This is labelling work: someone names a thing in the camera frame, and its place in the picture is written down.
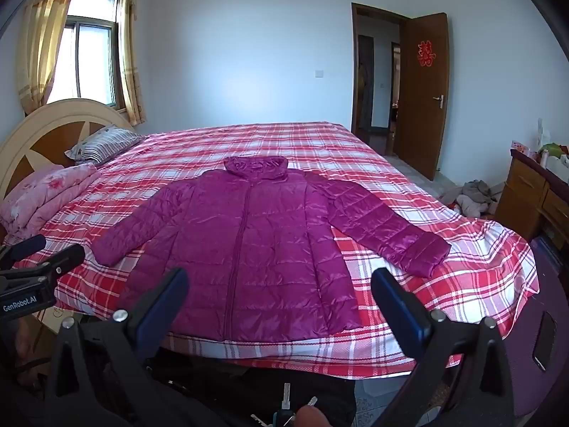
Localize bed with red plaid sheet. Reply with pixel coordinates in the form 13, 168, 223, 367
9, 120, 541, 381

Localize brown wooden door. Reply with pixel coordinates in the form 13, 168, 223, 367
393, 12, 451, 181

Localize wooden desk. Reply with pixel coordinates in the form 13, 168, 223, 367
494, 149, 569, 243

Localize black phone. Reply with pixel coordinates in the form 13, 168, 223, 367
532, 311, 558, 372

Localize pile of grey clothes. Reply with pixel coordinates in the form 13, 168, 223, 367
438, 180, 505, 218

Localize purple stool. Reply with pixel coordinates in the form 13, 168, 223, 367
500, 231, 569, 427

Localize pink floral quilt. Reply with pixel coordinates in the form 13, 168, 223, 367
0, 163, 101, 245

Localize white box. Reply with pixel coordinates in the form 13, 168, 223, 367
546, 153, 569, 183

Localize red paper door decoration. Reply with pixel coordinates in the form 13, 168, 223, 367
416, 40, 437, 67

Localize cream and brown headboard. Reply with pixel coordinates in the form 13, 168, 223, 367
0, 98, 136, 201

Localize brown door frame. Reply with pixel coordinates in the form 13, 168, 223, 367
351, 2, 410, 157

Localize striped pillow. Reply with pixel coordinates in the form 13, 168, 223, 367
64, 125, 144, 165

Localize wide yellow curtain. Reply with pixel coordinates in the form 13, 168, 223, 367
15, 0, 85, 116

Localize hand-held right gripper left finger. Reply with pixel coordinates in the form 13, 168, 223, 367
44, 268, 190, 427

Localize person's black clothing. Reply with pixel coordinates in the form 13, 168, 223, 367
147, 347, 356, 427

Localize narrow yellow curtain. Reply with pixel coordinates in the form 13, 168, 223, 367
116, 0, 147, 126

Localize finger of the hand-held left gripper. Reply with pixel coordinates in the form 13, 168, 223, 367
0, 233, 47, 272
0, 244, 86, 291

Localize window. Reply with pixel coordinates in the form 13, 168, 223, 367
47, 0, 123, 110

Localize bunch of keys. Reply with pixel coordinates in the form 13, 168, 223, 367
251, 383, 321, 427

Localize purple down jacket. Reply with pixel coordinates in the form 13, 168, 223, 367
91, 155, 452, 345

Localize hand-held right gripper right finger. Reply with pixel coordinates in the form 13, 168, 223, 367
370, 268, 527, 427

